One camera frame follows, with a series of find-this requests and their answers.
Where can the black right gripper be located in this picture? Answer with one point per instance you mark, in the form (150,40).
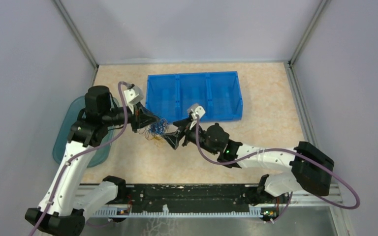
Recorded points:
(174,139)

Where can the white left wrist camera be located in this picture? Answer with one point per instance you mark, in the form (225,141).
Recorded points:
(133,95)

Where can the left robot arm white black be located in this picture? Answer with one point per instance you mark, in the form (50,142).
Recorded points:
(60,213)

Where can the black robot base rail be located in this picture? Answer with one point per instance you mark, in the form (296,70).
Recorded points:
(201,201)

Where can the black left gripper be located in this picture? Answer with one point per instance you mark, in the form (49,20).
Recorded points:
(141,117)

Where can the blue plastic divided bin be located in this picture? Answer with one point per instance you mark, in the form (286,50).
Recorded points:
(219,93)

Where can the aluminium frame post right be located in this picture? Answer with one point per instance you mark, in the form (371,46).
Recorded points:
(309,31)

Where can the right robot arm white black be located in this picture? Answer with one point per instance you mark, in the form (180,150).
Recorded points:
(303,167)

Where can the aluminium frame post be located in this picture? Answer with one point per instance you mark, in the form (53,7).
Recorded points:
(309,31)
(75,32)

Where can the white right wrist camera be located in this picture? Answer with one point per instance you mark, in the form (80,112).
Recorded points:
(196,111)

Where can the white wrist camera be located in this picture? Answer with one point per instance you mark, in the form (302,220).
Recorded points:
(196,111)
(133,95)

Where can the aluminium frame post left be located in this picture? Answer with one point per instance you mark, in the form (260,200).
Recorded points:
(75,32)

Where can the teal translucent plastic basin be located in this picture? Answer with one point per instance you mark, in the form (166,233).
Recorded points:
(70,118)

